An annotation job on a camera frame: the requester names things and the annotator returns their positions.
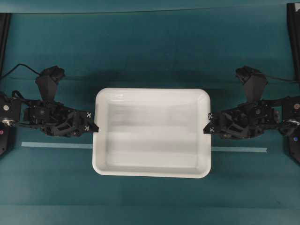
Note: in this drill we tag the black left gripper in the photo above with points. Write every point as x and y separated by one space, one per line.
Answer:
55 119

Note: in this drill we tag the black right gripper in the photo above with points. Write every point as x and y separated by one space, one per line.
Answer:
248 120

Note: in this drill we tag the white plastic tray case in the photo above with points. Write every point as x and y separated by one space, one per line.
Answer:
152 133

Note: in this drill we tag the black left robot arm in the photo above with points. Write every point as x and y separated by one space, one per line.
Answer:
11 115

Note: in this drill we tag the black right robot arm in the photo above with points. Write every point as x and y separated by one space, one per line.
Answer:
289 122

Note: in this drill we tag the light blue tape strip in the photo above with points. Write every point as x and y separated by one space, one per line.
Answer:
56 145

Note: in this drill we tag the teal green table cloth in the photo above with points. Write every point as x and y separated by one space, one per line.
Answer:
253 182

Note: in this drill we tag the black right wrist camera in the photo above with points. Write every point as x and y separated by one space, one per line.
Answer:
253 81

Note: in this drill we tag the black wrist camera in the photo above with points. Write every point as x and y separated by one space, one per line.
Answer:
48 81
253 81

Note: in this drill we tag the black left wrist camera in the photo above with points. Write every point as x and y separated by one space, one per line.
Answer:
48 81

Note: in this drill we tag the black right frame post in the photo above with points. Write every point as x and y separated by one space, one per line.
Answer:
293 24

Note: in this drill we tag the black frame post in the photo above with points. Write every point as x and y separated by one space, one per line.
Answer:
293 24
4 29

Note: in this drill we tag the black left frame post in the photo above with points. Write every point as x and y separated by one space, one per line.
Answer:
4 29

